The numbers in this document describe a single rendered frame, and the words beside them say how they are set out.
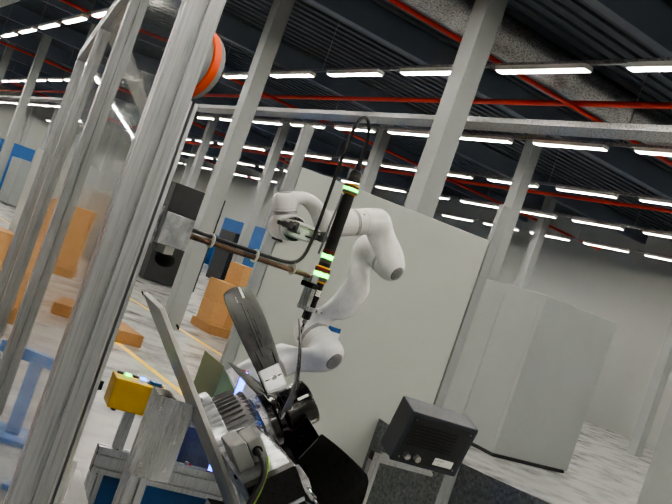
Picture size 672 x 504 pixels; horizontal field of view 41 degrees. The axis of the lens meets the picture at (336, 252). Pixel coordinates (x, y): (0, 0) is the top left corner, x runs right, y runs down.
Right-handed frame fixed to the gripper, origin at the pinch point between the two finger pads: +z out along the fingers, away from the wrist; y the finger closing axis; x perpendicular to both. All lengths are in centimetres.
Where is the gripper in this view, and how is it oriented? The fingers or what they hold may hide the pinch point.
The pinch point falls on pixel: (310, 232)
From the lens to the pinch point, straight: 262.2
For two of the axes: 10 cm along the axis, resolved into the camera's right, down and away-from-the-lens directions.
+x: 3.3, -9.4, 0.3
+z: 3.5, 0.9, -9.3
